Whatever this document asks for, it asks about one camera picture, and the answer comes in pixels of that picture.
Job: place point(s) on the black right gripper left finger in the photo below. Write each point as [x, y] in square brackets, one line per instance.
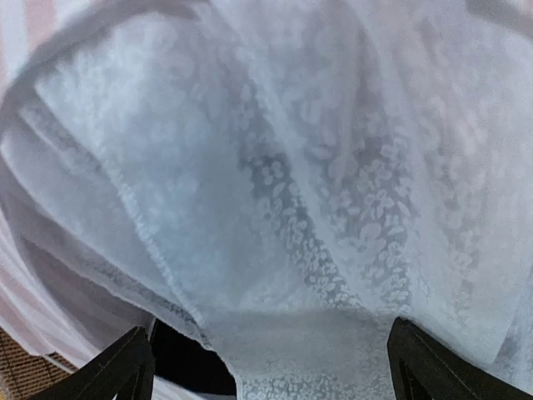
[123, 371]

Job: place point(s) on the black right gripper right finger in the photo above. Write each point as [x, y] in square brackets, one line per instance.
[422, 368]

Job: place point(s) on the brown woven mat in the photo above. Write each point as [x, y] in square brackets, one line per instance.
[24, 375]

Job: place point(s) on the pink striped pet tent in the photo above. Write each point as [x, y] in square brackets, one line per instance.
[279, 181]

